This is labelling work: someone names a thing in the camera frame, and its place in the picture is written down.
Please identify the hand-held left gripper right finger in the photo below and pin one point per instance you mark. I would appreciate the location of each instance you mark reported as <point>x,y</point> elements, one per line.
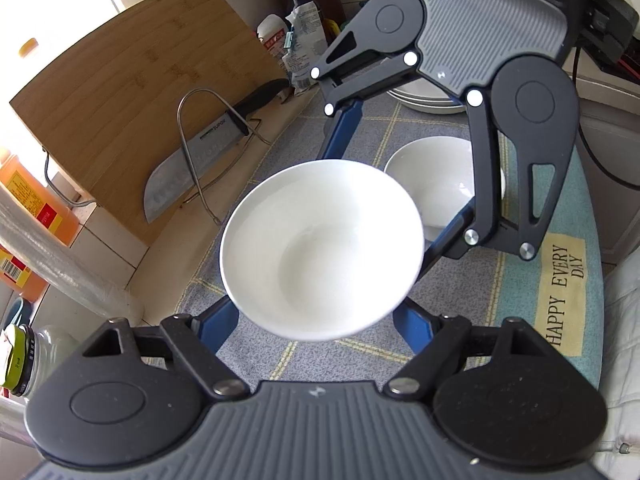
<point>415,327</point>

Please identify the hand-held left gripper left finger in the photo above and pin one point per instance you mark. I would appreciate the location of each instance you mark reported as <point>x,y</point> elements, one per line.
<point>215,327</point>

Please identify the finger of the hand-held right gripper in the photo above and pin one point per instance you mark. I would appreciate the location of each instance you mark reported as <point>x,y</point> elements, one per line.
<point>345,120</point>
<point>482,185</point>

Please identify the white bowl pink flower print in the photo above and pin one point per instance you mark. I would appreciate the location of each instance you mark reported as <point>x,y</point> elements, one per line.
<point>320,250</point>
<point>440,180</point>

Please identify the white flower plate brown stain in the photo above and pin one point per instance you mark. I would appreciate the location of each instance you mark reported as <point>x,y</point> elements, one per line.
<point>415,89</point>

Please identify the white plate two flower prints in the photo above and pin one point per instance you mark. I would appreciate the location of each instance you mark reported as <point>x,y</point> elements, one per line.
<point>442,110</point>

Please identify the grey and teal checked towel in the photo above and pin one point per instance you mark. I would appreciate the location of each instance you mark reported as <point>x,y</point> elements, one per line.
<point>295,155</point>

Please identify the white and blue bag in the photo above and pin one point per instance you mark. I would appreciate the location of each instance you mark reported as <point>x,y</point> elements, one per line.
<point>305,45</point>

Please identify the red and white bag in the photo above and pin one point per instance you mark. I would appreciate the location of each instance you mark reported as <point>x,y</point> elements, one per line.
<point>272,30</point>

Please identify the grey metal panel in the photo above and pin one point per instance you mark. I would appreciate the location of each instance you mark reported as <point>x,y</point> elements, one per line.
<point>610,220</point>

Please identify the large plastic wrap roll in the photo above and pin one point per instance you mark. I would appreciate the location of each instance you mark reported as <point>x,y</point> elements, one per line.
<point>65,270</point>

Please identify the glass jar green black lid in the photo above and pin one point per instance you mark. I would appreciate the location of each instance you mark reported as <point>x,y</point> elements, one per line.
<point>50,345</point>

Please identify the dark teal container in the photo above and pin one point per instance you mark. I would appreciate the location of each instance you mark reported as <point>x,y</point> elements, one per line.
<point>17,312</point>

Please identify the person's white clothing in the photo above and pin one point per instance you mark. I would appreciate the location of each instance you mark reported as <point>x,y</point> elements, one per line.
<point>622,335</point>

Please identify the orange cooking oil jug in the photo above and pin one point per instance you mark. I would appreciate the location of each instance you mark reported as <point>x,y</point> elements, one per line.
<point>35,205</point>

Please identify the bamboo cutting board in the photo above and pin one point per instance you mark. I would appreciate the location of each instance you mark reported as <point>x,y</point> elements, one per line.
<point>125,85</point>

